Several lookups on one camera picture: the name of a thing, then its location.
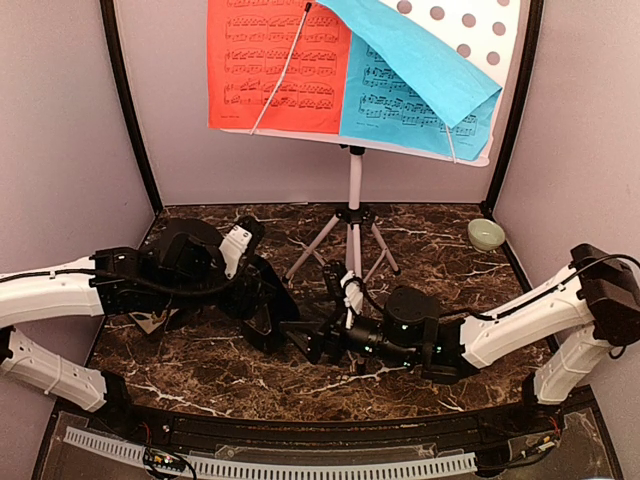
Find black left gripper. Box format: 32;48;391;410
157;265;277;320

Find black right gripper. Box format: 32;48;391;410
278;292;418;368

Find black metronome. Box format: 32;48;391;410
240;256;301;354

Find white folding tripod stand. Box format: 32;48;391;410
282;144;402;376

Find red sheet music page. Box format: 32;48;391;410
207;0;351;135

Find blue sheet music page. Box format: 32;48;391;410
323;1;502;162

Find white perforated music stand desk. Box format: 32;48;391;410
206;1;520;165

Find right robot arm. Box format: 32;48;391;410
279;243;639;434

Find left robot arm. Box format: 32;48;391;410
1;216;265;436

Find floral square ceramic tile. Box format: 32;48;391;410
127;310;174;335

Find pale green ceramic bowl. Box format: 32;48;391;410
467;218;506;252

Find grey slotted cable duct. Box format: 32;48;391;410
63;427;477;479

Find black left frame post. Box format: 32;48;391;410
99;0;164;216

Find black frame post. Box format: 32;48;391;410
480;0;544;219
99;0;164;216

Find black right frame post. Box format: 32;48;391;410
480;0;544;219

